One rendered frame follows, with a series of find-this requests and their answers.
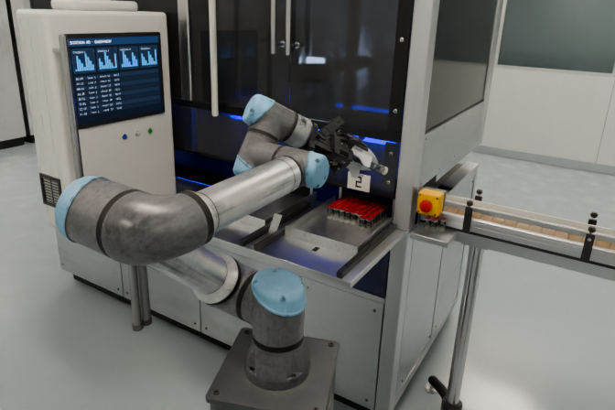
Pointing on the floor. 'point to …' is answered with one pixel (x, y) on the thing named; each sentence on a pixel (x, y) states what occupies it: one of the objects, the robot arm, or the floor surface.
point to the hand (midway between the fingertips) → (370, 162)
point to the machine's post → (409, 166)
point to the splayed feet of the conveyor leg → (440, 393)
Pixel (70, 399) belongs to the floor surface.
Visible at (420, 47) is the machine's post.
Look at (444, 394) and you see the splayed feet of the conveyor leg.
